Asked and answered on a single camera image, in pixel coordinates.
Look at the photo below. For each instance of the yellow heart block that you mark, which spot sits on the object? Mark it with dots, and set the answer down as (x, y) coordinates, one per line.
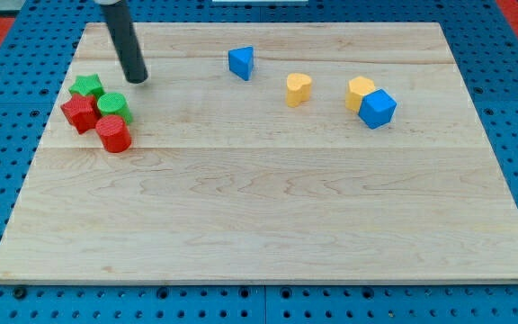
(299, 87)

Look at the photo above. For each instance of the blue triangle block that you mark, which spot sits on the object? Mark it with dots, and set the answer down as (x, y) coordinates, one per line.
(241, 62)

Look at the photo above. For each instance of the wooden board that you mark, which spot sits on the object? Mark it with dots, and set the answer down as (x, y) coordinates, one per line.
(224, 183)

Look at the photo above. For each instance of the yellow hexagon block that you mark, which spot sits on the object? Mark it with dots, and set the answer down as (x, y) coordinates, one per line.
(357, 88)

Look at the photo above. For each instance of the blue cube block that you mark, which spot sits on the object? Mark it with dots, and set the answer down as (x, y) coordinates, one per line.
(377, 109)

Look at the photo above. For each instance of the red cylinder block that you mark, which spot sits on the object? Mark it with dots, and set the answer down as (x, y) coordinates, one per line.
(113, 133)

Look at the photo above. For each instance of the green cylinder block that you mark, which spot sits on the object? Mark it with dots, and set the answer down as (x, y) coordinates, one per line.
(115, 104)

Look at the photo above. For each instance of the red star block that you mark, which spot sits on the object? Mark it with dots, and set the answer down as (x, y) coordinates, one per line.
(81, 112)

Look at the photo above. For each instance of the green star block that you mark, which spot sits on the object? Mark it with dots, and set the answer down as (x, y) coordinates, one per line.
(87, 85)

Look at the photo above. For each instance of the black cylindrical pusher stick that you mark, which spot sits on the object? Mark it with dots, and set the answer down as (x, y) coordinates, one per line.
(124, 38)

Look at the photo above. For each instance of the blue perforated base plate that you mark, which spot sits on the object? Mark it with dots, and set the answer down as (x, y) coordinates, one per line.
(37, 41)

